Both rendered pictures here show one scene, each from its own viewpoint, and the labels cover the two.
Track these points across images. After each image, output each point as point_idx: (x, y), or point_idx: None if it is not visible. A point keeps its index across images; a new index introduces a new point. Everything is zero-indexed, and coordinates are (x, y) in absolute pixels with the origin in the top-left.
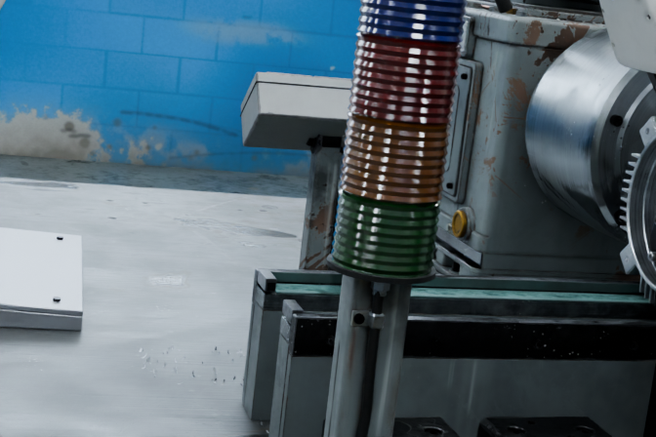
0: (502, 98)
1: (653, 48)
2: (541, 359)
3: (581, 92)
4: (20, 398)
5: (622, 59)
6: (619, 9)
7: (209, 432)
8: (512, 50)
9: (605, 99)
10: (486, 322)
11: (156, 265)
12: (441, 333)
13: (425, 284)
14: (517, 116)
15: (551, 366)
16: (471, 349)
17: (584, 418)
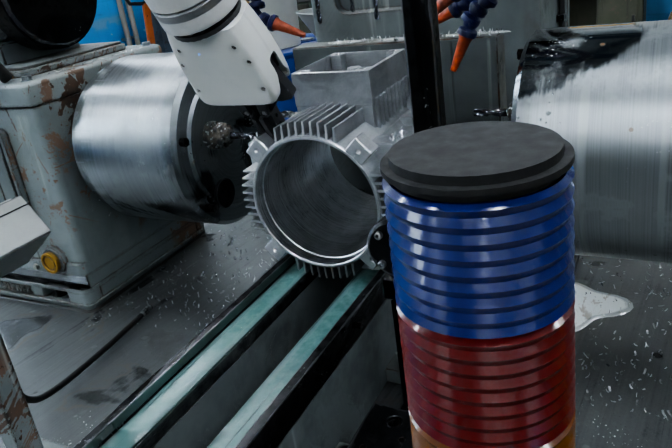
0: (45, 153)
1: (256, 86)
2: (322, 385)
3: (135, 128)
4: None
5: (212, 101)
6: (208, 61)
7: None
8: (36, 111)
9: (167, 128)
10: (288, 395)
11: None
12: (267, 434)
13: (169, 376)
14: (65, 162)
15: (328, 384)
16: (287, 425)
17: (377, 408)
